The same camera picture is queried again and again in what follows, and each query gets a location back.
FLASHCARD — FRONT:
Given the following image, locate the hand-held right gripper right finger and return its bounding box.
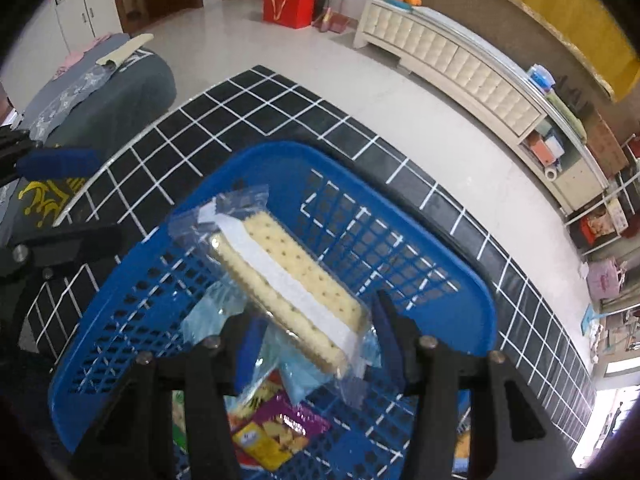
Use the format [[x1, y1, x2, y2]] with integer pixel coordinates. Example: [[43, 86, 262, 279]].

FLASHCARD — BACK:
[[372, 290, 571, 480]]

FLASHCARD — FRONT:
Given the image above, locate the black checked tablecloth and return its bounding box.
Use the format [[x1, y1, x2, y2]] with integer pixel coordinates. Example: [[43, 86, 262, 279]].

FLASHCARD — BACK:
[[25, 65, 598, 461]]

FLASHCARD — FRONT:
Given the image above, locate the red gift bag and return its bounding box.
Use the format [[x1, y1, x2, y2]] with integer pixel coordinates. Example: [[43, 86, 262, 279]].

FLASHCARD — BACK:
[[262, 0, 321, 30]]

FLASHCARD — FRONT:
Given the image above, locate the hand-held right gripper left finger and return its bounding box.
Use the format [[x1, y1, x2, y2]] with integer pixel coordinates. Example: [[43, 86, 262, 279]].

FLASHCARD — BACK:
[[67, 310, 271, 480]]

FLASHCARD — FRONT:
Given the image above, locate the white storage rack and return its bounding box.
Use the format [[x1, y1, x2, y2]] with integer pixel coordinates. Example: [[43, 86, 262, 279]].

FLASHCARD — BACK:
[[565, 160, 640, 256]]

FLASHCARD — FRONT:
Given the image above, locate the green folded cloth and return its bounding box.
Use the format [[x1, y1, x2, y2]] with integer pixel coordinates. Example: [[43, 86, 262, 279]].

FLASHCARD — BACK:
[[545, 92, 588, 143]]

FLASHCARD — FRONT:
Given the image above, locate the green snack packet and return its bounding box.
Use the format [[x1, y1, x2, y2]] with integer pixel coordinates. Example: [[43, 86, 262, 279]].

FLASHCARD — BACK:
[[171, 390, 188, 461]]

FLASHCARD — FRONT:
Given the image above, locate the white cupboard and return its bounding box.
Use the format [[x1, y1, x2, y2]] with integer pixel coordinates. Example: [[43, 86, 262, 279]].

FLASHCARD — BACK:
[[52, 0, 123, 53]]

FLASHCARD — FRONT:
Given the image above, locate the red dustpan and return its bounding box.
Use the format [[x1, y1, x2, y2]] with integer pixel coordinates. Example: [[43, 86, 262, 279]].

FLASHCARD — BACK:
[[312, 7, 351, 35]]

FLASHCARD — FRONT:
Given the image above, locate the pink tote bag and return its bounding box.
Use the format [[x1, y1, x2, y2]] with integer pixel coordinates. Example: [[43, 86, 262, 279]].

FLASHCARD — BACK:
[[585, 257, 626, 303]]

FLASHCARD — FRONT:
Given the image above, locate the orange box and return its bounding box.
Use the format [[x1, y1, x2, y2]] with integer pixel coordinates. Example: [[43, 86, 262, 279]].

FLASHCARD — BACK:
[[525, 132, 551, 161]]

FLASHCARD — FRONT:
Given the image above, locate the light blue snack packet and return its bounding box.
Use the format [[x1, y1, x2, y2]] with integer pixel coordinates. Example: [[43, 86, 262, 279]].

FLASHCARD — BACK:
[[180, 280, 326, 406]]

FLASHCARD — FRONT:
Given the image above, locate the grey printed cloth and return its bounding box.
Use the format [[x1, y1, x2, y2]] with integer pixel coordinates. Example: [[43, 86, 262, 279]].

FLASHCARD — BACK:
[[0, 32, 178, 241]]

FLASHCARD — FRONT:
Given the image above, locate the white tv cabinet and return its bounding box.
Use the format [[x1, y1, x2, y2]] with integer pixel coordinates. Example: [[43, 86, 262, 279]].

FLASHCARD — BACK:
[[352, 0, 611, 216]]

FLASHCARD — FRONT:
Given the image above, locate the clear cracker packet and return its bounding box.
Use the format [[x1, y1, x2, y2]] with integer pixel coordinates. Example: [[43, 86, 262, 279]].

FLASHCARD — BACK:
[[167, 185, 383, 406]]

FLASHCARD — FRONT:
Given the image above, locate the yellow cloth cover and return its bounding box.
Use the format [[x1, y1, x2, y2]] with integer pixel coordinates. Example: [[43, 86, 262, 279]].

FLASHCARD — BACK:
[[455, 0, 640, 103]]

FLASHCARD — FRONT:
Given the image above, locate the purple yellow snack packet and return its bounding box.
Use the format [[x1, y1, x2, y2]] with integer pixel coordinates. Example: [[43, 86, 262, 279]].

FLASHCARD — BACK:
[[227, 370, 331, 471]]

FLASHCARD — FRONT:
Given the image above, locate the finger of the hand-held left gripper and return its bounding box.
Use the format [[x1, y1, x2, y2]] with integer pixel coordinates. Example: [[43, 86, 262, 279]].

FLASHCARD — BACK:
[[7, 225, 123, 281], [0, 130, 101, 186]]

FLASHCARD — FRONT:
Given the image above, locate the orange snack packet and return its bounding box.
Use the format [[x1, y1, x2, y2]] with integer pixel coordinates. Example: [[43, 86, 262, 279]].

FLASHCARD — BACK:
[[452, 430, 473, 476]]

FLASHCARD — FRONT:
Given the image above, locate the blue floral lace cloth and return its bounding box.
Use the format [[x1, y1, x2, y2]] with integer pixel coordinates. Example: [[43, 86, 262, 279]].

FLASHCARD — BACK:
[[30, 65, 123, 136]]

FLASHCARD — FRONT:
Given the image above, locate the pink cloth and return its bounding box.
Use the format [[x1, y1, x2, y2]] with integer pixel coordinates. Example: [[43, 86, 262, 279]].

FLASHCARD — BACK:
[[52, 32, 113, 78]]

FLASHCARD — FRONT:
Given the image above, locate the blue plastic basket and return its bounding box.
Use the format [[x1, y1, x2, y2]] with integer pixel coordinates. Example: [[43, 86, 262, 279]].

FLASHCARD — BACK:
[[47, 141, 498, 480]]

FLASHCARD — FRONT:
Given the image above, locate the beige cloth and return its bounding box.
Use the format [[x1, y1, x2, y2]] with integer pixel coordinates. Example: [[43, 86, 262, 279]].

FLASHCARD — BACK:
[[95, 33, 155, 68]]

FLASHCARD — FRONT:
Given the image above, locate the brown cardboard box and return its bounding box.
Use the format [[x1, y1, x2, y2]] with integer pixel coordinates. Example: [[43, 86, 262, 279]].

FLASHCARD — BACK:
[[582, 110, 631, 176]]

